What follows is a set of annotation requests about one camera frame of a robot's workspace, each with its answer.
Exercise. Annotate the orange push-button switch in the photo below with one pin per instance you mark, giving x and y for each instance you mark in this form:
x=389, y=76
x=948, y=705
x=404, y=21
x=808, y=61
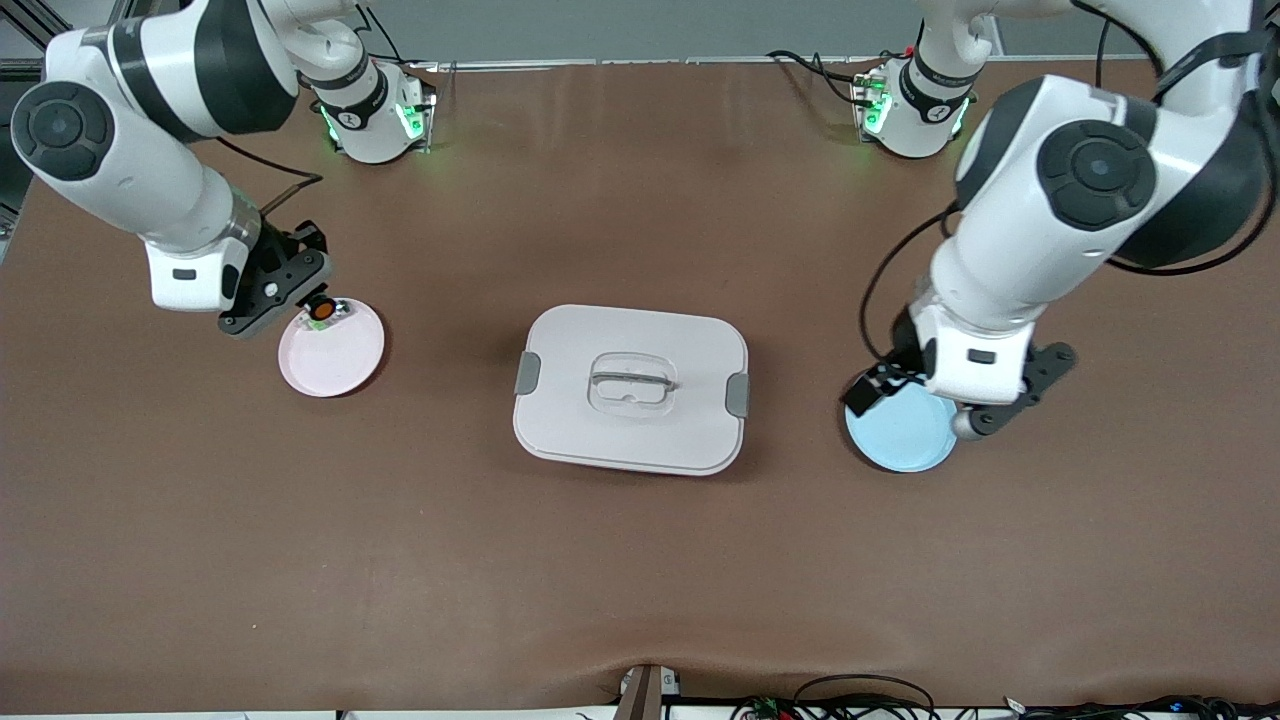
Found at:
x=321, y=311

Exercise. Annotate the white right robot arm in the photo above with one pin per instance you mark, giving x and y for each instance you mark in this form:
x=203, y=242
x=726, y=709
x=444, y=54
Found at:
x=140, y=170

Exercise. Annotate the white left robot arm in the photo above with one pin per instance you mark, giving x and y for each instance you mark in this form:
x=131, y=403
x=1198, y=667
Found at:
x=1060, y=230

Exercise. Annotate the light blue round plate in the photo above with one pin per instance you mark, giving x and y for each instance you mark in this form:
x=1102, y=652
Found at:
x=905, y=440

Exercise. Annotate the pink round plate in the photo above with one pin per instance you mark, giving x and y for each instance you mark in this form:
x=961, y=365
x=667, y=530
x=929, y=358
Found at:
x=335, y=365

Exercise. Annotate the white lidded storage box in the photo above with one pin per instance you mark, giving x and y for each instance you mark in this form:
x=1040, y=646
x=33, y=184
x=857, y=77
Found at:
x=630, y=430

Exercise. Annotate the small green circuit board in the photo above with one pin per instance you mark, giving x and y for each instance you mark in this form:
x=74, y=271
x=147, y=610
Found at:
x=768, y=708

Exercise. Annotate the green push-button switch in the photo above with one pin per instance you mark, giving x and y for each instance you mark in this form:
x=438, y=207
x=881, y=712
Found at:
x=347, y=308

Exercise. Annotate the aluminium frame profile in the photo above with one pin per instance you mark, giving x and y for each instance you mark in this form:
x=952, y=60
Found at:
x=20, y=45

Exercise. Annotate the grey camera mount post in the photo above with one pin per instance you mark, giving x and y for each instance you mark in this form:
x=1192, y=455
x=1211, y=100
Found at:
x=645, y=692

